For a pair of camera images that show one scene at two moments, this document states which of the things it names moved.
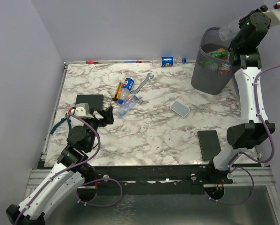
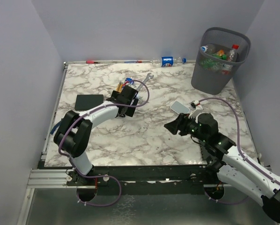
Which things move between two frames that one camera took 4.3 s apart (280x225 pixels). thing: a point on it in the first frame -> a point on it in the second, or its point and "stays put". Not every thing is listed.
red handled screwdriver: (89, 62) stays put
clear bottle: (227, 33) -> (210, 48)
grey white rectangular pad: (180, 108) stays put
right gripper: (242, 20) -> (180, 123)
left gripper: (107, 114) -> (130, 111)
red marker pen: (133, 62) stays put
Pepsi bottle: (168, 61) stays put
